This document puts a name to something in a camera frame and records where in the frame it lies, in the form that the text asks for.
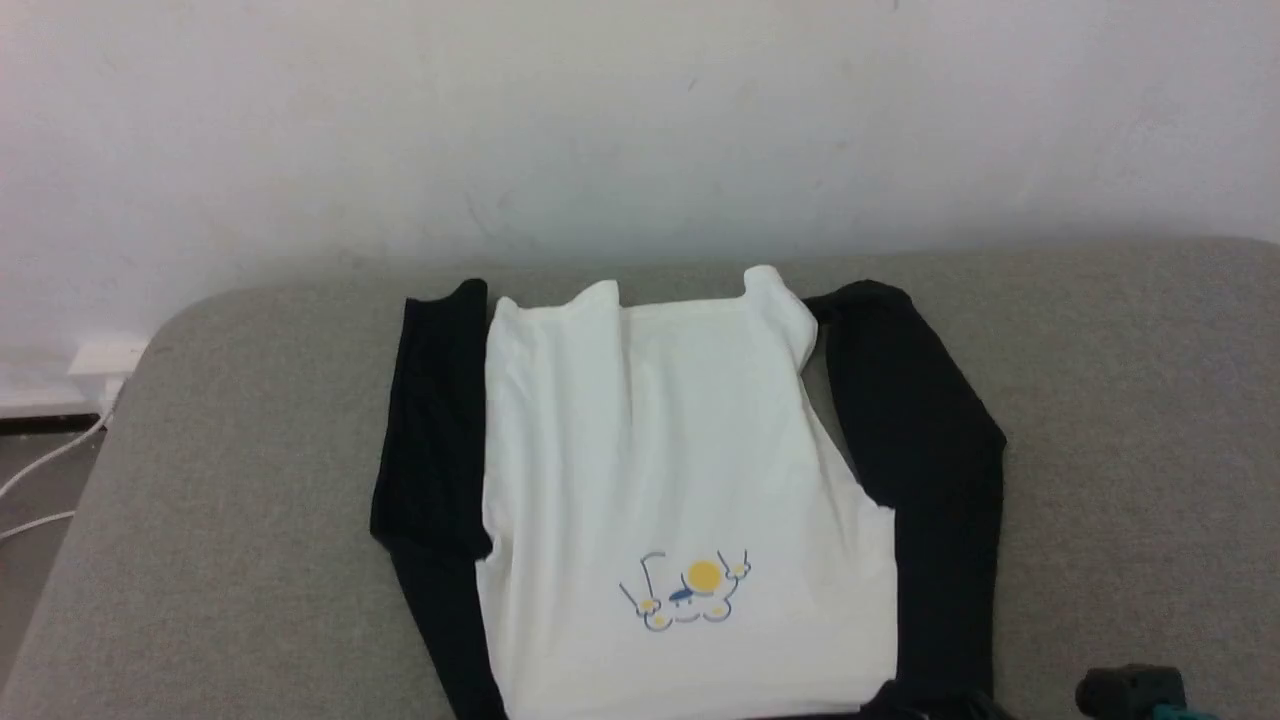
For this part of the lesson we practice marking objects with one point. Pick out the white and black t-shirt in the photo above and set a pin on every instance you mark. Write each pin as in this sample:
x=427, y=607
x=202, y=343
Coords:
x=650, y=450

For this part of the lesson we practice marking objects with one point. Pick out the grey fabric sofa cushion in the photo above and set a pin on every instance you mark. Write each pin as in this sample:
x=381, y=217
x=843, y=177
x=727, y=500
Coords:
x=1100, y=400

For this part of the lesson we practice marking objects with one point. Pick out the white wall socket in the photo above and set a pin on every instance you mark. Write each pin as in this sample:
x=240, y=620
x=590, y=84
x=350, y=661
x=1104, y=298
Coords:
x=108, y=358

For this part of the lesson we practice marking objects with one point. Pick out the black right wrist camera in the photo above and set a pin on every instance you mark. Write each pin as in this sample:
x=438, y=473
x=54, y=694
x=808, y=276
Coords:
x=1130, y=692

